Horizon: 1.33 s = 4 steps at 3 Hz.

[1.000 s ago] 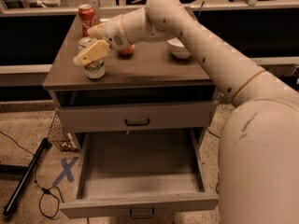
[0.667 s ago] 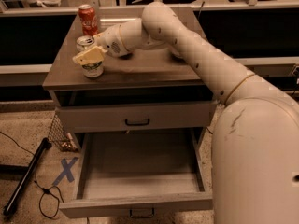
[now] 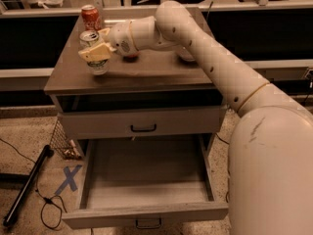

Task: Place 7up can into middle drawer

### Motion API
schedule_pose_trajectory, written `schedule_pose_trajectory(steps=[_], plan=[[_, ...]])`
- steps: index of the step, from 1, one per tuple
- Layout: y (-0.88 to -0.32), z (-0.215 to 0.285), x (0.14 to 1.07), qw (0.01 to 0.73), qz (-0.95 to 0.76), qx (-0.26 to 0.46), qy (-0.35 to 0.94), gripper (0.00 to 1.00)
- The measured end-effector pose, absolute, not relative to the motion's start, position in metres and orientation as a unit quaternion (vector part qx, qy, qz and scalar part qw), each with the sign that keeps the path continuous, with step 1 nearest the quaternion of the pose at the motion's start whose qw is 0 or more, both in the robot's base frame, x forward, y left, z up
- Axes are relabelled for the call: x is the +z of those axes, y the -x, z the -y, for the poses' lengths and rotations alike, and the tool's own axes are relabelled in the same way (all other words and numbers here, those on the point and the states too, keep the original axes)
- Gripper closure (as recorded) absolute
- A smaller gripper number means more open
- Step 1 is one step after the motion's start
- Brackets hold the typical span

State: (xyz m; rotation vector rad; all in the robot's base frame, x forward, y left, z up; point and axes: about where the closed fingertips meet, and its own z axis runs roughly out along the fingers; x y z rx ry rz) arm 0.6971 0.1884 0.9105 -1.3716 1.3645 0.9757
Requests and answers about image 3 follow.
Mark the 7up soda can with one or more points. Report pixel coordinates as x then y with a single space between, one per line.
87 39

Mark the black pole left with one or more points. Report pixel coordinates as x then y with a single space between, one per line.
12 216

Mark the white ceramic bowl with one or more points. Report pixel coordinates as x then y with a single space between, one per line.
184 54

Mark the wire mesh basket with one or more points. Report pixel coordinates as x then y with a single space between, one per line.
61 144

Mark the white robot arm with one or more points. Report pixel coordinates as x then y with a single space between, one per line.
271 148

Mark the closed grey drawer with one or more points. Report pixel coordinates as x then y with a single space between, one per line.
133 123

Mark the blue tape cross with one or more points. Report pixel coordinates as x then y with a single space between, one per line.
69 181

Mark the open grey drawer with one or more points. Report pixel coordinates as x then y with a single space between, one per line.
145 182

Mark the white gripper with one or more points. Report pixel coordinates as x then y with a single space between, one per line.
119 39

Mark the red coca-cola can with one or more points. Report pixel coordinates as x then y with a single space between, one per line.
91 17

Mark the red apple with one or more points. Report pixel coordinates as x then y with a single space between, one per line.
132 56

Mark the grey drawer cabinet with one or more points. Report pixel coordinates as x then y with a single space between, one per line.
155 80

